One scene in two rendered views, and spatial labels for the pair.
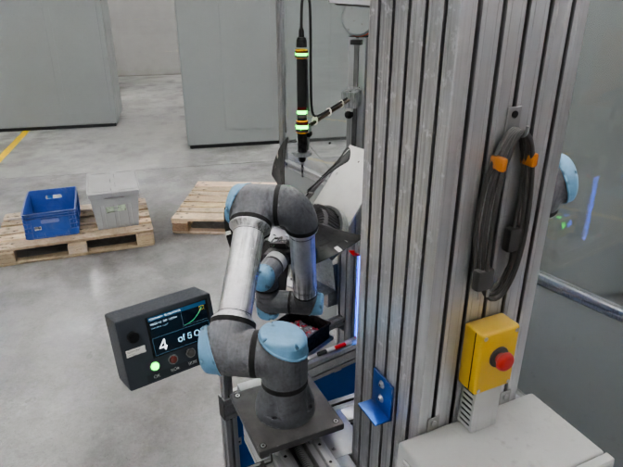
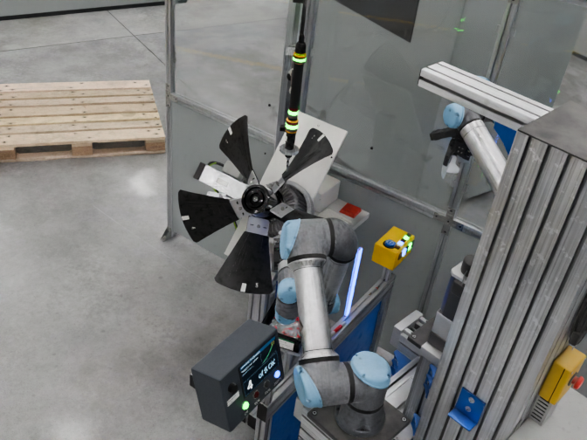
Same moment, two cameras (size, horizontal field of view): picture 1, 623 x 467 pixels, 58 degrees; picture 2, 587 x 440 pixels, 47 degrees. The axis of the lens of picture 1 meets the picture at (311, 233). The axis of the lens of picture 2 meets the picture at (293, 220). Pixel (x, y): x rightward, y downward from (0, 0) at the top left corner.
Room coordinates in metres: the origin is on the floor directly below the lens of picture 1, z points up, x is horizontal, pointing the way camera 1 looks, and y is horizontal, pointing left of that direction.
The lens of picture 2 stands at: (0.05, 0.83, 2.65)
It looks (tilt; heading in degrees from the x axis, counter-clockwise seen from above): 36 degrees down; 336
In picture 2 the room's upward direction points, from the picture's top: 7 degrees clockwise
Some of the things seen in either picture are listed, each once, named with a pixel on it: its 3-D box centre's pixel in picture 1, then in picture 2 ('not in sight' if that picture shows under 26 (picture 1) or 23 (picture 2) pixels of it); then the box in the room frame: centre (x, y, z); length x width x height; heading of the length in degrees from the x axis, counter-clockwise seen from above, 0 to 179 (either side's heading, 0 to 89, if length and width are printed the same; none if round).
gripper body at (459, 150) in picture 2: not in sight; (465, 138); (1.68, -0.48, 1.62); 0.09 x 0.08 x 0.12; 35
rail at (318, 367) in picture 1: (336, 357); (334, 338); (1.62, -0.09, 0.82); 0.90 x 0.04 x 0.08; 125
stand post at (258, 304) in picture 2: not in sight; (258, 317); (2.15, 0.02, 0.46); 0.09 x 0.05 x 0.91; 35
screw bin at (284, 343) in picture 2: (295, 334); (288, 322); (1.72, 0.06, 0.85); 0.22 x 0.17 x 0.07; 141
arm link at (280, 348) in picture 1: (281, 353); (366, 379); (1.12, 0.07, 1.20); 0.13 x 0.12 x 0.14; 83
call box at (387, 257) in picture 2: not in sight; (392, 249); (1.85, -0.41, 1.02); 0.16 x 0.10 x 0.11; 125
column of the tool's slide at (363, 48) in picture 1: (352, 221); (279, 174); (2.65, -0.21, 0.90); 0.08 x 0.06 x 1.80; 70
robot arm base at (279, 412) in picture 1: (285, 392); (362, 405); (1.12, 0.07, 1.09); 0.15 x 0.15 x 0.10
